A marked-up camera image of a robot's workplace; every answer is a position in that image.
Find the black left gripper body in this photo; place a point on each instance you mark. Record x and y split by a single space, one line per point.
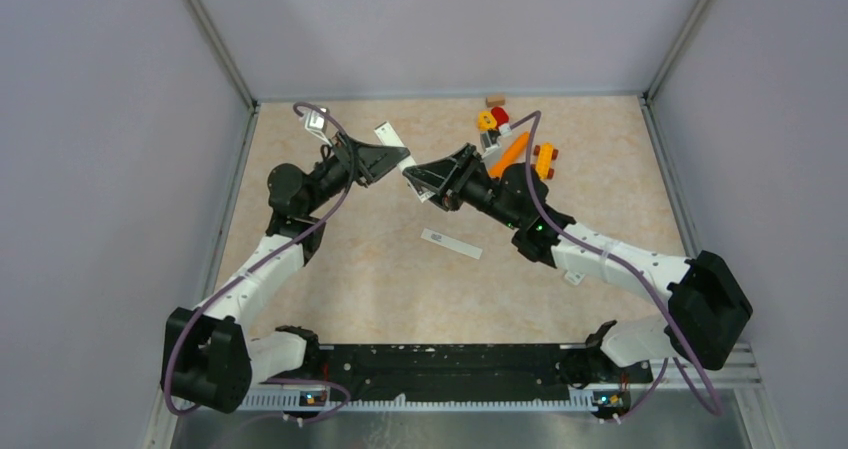
336 173

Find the yellow toy car red wheels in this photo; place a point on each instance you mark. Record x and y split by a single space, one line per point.
544 156

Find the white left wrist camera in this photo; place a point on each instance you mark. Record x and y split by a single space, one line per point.
314 121

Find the small white remote control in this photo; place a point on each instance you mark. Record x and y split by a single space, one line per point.
574 278

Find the white remote battery cover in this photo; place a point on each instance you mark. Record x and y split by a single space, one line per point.
452 244

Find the yellow round toy block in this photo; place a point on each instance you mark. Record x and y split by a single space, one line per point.
486 121

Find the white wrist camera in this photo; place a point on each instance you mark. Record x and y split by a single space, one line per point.
314 121
491 140

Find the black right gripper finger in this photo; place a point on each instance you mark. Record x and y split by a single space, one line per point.
447 166
439 183

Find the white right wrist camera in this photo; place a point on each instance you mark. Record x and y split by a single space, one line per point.
491 140

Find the orange toy microphone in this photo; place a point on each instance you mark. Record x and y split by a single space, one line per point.
510 155

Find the small wooden block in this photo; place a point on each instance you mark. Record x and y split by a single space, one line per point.
495 100

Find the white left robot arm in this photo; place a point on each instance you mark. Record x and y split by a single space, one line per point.
208 358

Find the red round toy block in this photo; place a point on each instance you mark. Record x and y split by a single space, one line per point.
500 115

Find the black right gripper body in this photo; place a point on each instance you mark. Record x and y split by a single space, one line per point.
480 191

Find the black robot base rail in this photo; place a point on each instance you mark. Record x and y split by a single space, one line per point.
461 376

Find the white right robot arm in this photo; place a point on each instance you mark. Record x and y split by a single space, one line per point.
702 308

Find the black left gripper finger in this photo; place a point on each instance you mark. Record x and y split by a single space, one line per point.
374 164
349 148

